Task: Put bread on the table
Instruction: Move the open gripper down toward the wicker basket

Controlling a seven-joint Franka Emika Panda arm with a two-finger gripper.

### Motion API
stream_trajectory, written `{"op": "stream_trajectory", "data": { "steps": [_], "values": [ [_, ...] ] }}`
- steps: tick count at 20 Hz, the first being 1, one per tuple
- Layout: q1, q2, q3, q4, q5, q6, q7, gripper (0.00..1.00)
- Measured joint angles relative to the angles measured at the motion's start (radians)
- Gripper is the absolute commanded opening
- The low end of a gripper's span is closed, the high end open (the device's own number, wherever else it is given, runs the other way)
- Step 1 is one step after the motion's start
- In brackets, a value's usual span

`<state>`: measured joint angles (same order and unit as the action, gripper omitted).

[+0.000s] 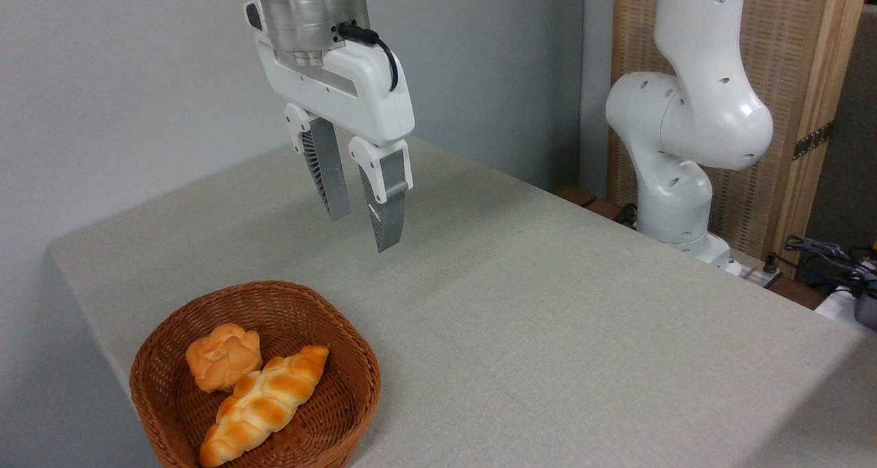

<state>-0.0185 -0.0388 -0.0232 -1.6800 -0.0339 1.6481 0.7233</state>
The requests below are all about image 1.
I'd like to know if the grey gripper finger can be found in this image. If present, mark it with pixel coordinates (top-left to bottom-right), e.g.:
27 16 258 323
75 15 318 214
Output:
284 103 353 221
348 136 414 254

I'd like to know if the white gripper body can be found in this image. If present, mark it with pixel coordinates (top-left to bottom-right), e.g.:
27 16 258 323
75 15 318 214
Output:
243 0 416 147

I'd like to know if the round knotted bread roll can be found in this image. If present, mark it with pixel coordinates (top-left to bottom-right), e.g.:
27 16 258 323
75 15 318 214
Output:
186 323 263 394

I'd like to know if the long braided bread loaf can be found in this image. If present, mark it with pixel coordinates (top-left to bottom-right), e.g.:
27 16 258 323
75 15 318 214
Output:
199 345 330 468

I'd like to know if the brown wooden bench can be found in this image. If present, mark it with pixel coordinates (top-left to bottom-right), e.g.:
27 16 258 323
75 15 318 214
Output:
552 185 639 230

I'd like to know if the brown wicker basket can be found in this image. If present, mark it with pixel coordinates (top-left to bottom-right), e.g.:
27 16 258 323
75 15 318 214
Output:
129 280 382 468

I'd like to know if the metal screen hinge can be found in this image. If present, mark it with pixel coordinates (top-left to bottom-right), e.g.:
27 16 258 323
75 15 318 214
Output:
793 121 836 161

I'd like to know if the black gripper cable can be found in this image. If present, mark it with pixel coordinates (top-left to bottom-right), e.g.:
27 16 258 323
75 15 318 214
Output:
335 21 400 93

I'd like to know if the dark cable bundle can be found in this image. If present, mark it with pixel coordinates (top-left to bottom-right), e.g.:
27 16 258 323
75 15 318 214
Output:
783 234 877 292

